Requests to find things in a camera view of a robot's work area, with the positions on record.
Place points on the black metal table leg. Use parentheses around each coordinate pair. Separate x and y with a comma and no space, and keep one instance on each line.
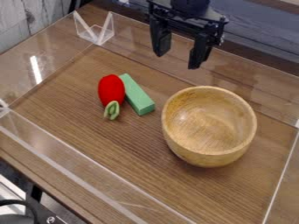
(45,216)

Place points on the clear acrylic corner bracket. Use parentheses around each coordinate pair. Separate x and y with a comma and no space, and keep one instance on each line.
(95,34)

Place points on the red plush strawberry toy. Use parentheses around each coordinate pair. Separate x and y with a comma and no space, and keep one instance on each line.
(111,93)

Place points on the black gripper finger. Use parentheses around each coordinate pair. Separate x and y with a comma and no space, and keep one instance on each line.
(160,38)
(200,51)

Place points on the green rectangular block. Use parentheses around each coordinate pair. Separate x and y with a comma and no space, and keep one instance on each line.
(137,98)

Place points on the clear acrylic tray walls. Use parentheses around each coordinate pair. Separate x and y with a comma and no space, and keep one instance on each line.
(111,170)

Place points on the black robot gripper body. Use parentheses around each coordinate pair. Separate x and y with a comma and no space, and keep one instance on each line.
(190,16)

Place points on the brown wooden bowl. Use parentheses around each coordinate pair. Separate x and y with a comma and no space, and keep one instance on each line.
(208,126)

